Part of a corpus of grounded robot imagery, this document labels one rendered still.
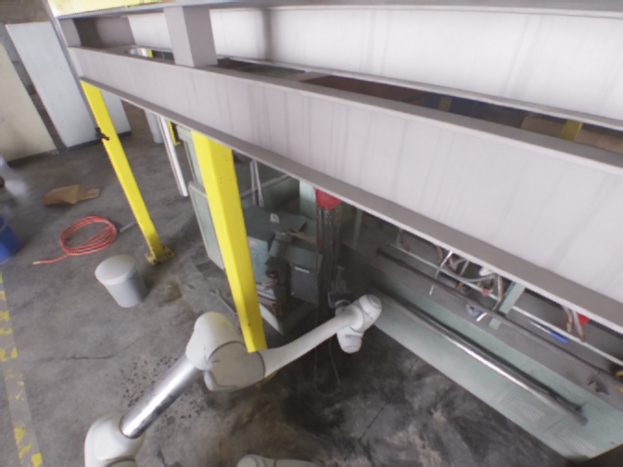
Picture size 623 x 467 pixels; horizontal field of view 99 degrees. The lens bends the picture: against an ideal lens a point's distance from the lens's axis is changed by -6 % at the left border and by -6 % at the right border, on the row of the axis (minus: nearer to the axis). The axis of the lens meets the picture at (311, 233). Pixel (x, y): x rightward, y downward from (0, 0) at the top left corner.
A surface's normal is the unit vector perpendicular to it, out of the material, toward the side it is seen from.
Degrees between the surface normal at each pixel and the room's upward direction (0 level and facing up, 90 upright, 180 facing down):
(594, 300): 0
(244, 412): 0
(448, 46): 90
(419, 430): 0
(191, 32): 90
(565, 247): 90
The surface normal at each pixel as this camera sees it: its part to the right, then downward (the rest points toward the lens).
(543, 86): -0.69, 0.45
